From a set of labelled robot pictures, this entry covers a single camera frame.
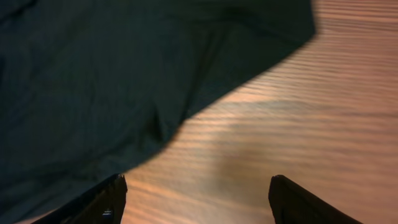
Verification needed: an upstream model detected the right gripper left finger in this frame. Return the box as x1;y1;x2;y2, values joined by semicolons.
32;174;127;224

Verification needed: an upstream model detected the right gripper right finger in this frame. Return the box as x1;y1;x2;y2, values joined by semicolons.
268;175;361;224

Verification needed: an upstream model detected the black t-shirt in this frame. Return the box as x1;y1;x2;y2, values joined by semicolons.
1;0;315;223

